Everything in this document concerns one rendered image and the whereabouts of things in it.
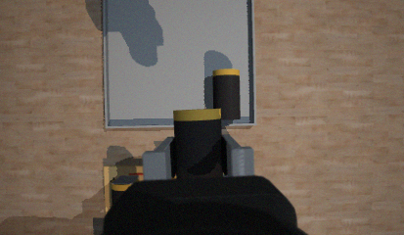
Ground grey shallow tray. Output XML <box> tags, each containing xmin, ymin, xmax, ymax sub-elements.
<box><xmin>103</xmin><ymin>0</ymin><xmax>256</xmax><ymax>128</ymax></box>

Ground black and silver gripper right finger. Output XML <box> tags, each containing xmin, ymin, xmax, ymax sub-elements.
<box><xmin>221</xmin><ymin>134</ymin><xmax>254</xmax><ymax>176</ymax></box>

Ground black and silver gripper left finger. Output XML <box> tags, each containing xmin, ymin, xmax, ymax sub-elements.
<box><xmin>142</xmin><ymin>136</ymin><xmax>177</xmax><ymax>180</ymax></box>

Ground black cylinder with yellow band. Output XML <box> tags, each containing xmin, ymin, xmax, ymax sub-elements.
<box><xmin>212</xmin><ymin>69</ymin><xmax>241</xmax><ymax>120</ymax></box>
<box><xmin>173</xmin><ymin>109</ymin><xmax>223</xmax><ymax>179</ymax></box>
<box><xmin>112</xmin><ymin>184</ymin><xmax>132</xmax><ymax>205</ymax></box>

